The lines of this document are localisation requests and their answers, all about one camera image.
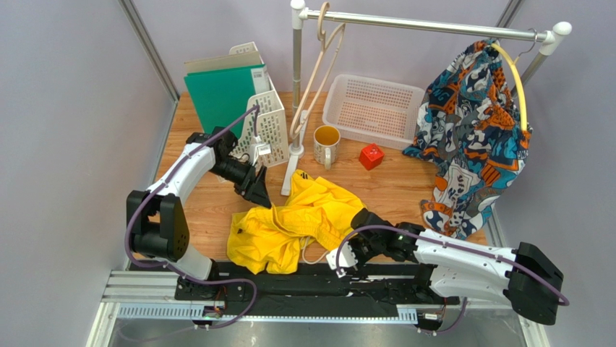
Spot white perforated file holder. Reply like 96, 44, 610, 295
223, 42, 289, 167

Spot white clothes rack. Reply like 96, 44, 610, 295
280, 0, 573, 197

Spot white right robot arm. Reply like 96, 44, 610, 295
328, 209, 570, 325

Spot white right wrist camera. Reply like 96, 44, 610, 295
325, 244, 358, 278

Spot red cube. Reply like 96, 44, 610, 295
359, 143, 385, 171

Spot white perforated plastic basket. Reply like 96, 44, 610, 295
322, 74, 424, 150

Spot white mug with yellow interior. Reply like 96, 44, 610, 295
313, 125, 341, 170

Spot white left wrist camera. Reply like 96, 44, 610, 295
248, 136, 272, 166

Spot yellow shorts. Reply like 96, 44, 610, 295
226, 170, 365, 275

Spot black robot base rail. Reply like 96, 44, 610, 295
174, 262, 461, 318

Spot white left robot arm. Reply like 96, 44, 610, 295
124, 127, 272, 280

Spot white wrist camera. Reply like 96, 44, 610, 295
248, 136, 272, 166
325, 244, 358, 278

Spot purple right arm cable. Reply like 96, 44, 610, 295
334, 225, 570, 336

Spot beige clothes hanger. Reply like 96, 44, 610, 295
289, 1, 346, 146

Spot yellow clothes hanger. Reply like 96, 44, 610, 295
490, 29, 539, 132

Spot beige folder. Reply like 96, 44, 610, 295
184, 51, 262, 74

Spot patterned blue orange shorts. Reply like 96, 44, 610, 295
403, 39, 531, 239

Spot green folder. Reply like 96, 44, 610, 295
184, 64, 271, 134

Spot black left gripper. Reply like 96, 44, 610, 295
208, 158, 271, 210

